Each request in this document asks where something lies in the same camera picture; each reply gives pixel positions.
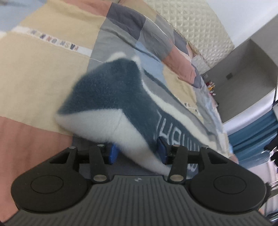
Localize cream and blue fleece sweater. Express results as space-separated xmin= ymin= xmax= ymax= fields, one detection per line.
xmin=55 ymin=52 xmax=220 ymax=175

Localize blue curtain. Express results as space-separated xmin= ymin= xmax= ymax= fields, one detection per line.
xmin=228 ymin=110 xmax=277 ymax=169

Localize small items on shelf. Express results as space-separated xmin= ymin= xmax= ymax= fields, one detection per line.
xmin=203 ymin=74 xmax=219 ymax=107

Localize patchwork plaid bed cover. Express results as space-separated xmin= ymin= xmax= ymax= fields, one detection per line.
xmin=1 ymin=1 xmax=237 ymax=222

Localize cream quilted headboard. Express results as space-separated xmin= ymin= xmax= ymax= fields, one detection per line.
xmin=118 ymin=0 xmax=235 ymax=74

